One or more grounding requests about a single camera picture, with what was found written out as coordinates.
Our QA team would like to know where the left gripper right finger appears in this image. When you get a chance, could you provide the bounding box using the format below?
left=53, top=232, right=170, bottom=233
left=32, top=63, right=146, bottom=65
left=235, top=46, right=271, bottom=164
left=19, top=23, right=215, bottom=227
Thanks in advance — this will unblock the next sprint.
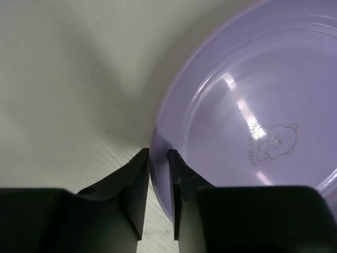
left=167, top=149, right=336, bottom=252

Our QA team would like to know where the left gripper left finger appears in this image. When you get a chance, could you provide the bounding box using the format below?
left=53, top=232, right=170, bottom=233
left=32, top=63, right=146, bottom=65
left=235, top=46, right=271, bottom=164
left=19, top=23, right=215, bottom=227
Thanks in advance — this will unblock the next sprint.
left=1, top=148, right=149, bottom=252

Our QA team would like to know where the purple plastic plate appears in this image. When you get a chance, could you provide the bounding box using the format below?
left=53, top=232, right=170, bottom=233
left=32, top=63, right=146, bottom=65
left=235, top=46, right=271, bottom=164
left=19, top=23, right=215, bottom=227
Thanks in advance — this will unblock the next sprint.
left=150, top=1, right=336, bottom=218

